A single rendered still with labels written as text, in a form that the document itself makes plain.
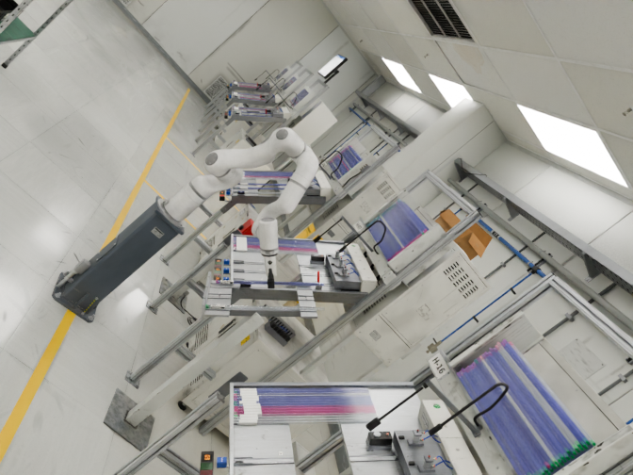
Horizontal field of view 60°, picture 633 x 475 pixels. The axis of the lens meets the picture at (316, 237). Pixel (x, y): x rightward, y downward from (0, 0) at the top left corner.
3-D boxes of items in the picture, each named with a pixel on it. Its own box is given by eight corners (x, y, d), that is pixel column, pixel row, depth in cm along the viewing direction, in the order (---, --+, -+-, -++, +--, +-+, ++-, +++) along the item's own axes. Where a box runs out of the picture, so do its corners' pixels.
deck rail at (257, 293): (230, 298, 274) (230, 287, 271) (230, 296, 276) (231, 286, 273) (366, 303, 286) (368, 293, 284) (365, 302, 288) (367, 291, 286)
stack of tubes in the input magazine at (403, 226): (387, 261, 282) (429, 228, 278) (365, 225, 329) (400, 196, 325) (401, 276, 287) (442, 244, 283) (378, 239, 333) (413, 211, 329)
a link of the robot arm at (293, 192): (278, 174, 256) (245, 230, 254) (297, 181, 243) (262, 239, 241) (291, 184, 261) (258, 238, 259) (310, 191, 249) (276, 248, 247)
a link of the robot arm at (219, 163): (219, 186, 277) (200, 171, 263) (219, 165, 282) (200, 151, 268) (307, 156, 259) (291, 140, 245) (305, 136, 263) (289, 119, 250)
